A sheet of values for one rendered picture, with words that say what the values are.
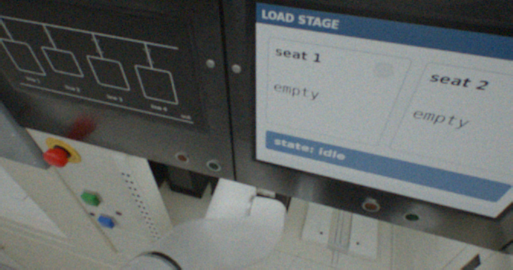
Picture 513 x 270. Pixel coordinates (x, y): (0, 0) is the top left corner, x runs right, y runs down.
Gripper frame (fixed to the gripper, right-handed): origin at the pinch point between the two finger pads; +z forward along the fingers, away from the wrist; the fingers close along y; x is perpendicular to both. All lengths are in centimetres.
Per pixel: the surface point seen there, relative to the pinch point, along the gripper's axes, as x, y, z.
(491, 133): 36, 29, -30
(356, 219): -32.3, 30.6, 0.0
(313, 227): -32.3, 18.4, -6.0
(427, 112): 38, 23, -30
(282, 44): 42, 9, -29
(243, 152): 25.1, 5.0, -29.0
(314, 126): 32.6, 13.5, -29.6
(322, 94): 37.3, 13.6, -29.6
